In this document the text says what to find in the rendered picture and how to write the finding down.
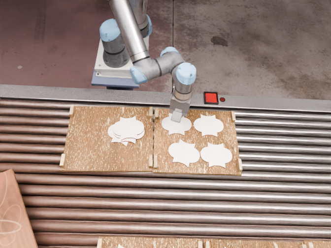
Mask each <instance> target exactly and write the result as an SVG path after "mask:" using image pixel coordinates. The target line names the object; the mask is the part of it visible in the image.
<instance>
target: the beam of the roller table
mask: <svg viewBox="0 0 331 248"><path fill-rule="evenodd" d="M171 97H172V94H171V93H167V92H147V91H127V90H106V89H86V88H66V87H46V86H25V85H5V84H0V98H1V99H10V100H31V101H53V102H74V103H96V104H117V105H139V106H160V107H170V100H171ZM221 97H223V98H225V102H221V101H220V98H221ZM218 100H219V104H218V105H208V104H204V97H203V94H197V93H193V96H192V100H191V104H190V108H203V109H225V110H246V111H268V112H289V113H310V114H331V100H318V99H298V98H278V97H258V96H237V95H218Z"/></svg>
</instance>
